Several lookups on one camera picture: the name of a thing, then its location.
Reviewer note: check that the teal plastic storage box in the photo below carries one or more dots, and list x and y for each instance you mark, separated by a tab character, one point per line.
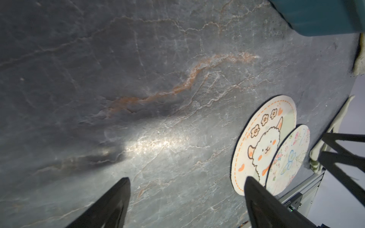
320	18

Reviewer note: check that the butterfly cream coaster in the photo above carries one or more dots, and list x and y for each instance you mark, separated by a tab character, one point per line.
288	160

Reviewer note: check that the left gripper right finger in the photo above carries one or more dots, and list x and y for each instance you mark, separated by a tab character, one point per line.
265	211

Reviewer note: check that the alpaca cream coaster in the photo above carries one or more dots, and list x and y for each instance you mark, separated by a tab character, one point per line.
260	140

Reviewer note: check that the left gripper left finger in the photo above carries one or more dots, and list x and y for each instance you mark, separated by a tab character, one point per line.
109	211

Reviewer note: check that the white work glove far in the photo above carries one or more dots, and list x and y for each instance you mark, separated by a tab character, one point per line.
359	63

